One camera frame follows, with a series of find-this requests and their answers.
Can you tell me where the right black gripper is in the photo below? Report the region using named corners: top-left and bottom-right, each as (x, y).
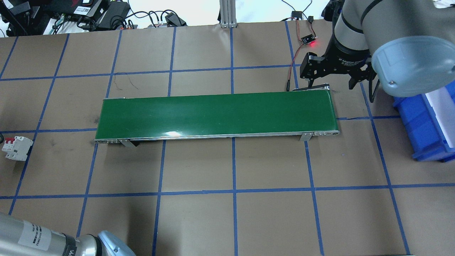
top-left (300, 36), bottom-right (376, 90)

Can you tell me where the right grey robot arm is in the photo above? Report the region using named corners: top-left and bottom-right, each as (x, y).
top-left (299, 0), bottom-right (455, 97)

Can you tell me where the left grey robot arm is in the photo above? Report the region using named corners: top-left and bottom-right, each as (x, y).
top-left (0, 213), bottom-right (135, 256)

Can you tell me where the green conveyor belt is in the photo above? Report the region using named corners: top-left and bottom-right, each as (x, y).
top-left (94, 88), bottom-right (340, 147)

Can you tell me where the small sensor board red LED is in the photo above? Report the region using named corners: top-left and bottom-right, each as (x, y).
top-left (301, 34), bottom-right (317, 47)

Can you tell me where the blue plastic bin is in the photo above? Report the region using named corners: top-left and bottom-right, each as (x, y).
top-left (393, 82), bottom-right (455, 162)

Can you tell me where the white foam bin liner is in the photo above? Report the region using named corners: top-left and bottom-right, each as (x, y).
top-left (425, 87), bottom-right (455, 148)

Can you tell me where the white red circuit breaker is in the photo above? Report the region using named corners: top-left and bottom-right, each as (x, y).
top-left (2, 136), bottom-right (34, 161)

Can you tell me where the red black conveyor cable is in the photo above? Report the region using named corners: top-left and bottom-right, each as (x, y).
top-left (287, 18), bottom-right (313, 92)

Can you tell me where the aluminium frame post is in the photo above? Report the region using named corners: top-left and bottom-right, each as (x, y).
top-left (219, 0), bottom-right (237, 28)

